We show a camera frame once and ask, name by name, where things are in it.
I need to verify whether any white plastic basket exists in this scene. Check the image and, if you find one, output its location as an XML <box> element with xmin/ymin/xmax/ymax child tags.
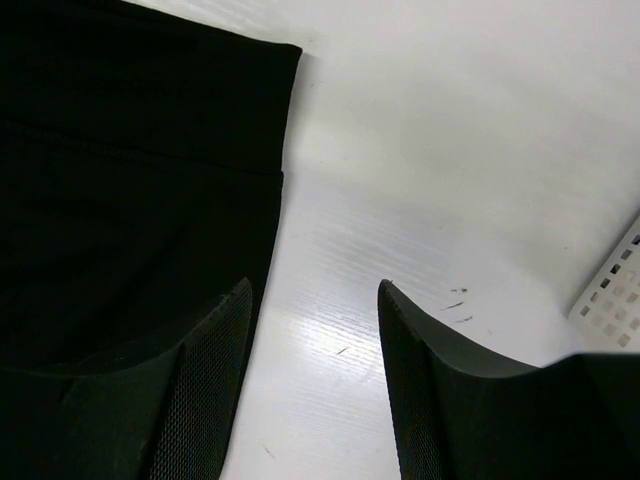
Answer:
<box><xmin>569</xmin><ymin>222</ymin><xmax>640</xmax><ymax>355</ymax></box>

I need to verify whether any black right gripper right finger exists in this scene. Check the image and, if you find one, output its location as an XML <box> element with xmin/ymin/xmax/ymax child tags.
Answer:
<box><xmin>377</xmin><ymin>280</ymin><xmax>639</xmax><ymax>479</ymax></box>

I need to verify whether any black skirt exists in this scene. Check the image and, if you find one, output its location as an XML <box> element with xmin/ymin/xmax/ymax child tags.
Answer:
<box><xmin>0</xmin><ymin>0</ymin><xmax>305</xmax><ymax>374</ymax></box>

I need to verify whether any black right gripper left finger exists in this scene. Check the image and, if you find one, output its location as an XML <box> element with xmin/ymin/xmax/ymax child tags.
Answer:
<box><xmin>1</xmin><ymin>280</ymin><xmax>253</xmax><ymax>479</ymax></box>

